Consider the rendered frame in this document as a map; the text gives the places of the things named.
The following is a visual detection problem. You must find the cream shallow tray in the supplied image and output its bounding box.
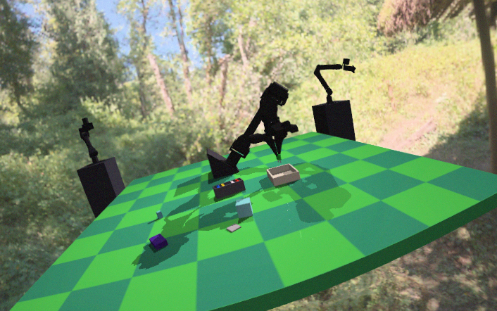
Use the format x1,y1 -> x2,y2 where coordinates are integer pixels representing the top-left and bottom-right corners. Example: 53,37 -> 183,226
266,163 -> 301,186

